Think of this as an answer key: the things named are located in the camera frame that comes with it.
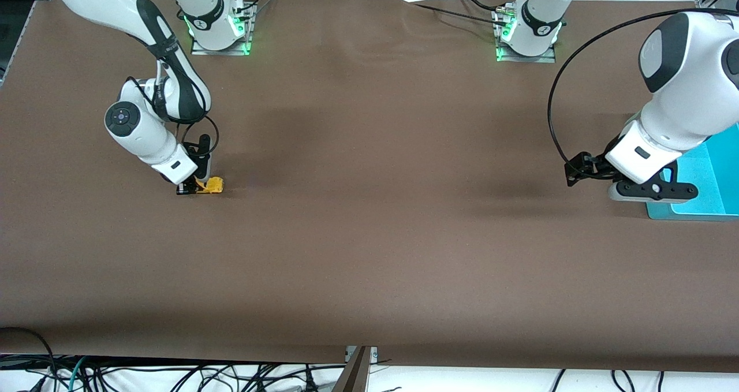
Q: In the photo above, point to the yellow toy beetle car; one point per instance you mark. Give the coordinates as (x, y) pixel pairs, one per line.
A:
(212, 185)

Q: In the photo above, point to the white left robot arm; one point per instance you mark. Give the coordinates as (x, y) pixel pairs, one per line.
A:
(693, 109)

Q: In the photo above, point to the teal storage box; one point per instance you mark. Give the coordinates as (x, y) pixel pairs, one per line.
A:
(704, 196)

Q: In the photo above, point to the dark metal beam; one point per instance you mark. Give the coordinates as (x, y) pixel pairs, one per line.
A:
(353, 377)

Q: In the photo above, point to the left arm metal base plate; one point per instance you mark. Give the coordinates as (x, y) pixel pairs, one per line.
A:
(528, 59)

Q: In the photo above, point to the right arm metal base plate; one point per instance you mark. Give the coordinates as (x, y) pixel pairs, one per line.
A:
(222, 52)

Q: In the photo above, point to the silver metal bracket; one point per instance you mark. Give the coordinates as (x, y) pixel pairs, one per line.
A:
(372, 354)

